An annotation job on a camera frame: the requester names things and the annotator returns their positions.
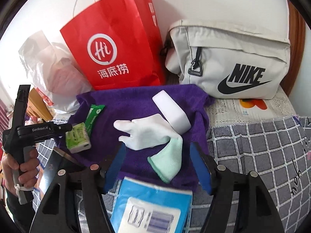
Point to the person's left hand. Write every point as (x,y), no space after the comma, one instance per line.
(29,171)

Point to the mint green cloth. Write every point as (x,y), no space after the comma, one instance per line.
(167,162)

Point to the white Miniso plastic bag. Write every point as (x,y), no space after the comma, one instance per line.
(53,72)

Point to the green pocket tissue pack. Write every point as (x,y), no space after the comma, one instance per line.
(77,139)

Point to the wooden headboard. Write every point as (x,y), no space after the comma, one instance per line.
(36,107)

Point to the brown wooden door frame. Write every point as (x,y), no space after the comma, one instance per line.
(297,32)

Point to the dark green tea tin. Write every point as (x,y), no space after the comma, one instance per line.
(57,161)

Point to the green wet wipes pack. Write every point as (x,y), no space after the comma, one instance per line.
(93,113)

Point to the red paper shopping bag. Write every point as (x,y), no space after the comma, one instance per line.
(117,44)

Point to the grey Nike waist bag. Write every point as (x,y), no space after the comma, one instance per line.
(227,60)

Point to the white glove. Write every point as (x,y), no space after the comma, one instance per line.
(145,132)

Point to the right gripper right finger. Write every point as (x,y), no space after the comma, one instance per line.
(199,161)

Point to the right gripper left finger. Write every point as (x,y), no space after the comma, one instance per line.
(114,166)

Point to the grey checkered blanket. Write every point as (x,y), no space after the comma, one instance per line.
(279,150)

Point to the white sponge block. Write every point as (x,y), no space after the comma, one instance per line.
(172,112)

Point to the blue tissue pack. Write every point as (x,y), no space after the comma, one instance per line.
(145,207)

